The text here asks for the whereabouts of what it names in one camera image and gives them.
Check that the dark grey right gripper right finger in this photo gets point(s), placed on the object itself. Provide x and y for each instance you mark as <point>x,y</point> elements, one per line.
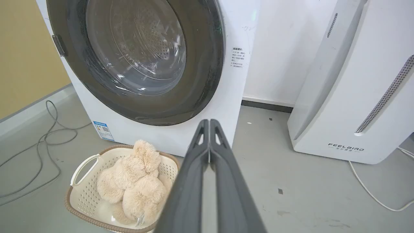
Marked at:
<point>233,194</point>

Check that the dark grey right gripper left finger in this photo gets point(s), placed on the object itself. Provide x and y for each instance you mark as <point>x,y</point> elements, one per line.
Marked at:
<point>186,194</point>

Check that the white front-load washing machine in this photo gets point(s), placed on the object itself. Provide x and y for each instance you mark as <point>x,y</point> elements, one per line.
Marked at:
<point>233,81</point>

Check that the round dark washing machine door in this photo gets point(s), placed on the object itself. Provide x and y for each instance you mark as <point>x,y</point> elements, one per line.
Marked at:
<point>200,64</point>

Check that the beige plush teddy bear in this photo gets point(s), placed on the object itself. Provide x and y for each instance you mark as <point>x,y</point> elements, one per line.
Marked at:
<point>136,187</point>

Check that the cream laundry basket brown rim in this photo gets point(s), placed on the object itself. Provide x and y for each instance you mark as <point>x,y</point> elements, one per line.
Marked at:
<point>85,194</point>

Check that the white air purifier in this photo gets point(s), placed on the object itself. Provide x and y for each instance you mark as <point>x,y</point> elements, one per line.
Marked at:
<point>355,81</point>

